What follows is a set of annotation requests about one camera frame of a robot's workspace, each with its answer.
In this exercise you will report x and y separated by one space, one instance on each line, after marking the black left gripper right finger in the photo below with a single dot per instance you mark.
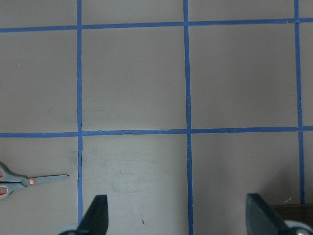
261 219

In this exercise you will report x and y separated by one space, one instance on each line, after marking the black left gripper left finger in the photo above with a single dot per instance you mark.
96 218

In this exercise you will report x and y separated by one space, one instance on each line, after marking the grey orange scissors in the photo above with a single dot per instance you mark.
10 181

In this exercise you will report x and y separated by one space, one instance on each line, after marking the dark wooden drawer cabinet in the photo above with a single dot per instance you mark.
296 212

